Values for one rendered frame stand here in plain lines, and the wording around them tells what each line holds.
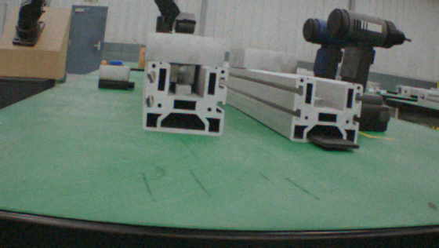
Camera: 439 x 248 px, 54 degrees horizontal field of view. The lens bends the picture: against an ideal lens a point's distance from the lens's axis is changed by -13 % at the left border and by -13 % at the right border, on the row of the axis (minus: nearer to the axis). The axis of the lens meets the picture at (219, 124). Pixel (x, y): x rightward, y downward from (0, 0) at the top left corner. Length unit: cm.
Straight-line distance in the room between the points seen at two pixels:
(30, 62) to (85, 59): 1086
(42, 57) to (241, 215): 128
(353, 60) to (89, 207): 67
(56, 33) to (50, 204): 132
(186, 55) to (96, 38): 1171
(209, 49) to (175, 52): 5
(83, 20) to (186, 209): 1216
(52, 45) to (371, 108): 103
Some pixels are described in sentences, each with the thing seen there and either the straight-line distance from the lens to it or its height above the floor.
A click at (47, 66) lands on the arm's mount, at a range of 153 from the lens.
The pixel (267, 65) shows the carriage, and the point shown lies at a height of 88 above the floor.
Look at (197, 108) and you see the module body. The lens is 60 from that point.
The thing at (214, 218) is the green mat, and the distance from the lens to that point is 29.
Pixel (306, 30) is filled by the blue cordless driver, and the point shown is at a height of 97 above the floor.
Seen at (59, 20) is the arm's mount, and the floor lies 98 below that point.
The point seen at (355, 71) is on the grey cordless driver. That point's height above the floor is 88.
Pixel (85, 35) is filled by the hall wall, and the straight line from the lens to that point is 1240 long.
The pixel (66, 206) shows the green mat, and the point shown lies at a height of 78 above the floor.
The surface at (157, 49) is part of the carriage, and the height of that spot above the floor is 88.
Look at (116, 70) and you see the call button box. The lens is 124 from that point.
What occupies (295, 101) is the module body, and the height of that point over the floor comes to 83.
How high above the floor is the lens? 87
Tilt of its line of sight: 7 degrees down
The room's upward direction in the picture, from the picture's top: 6 degrees clockwise
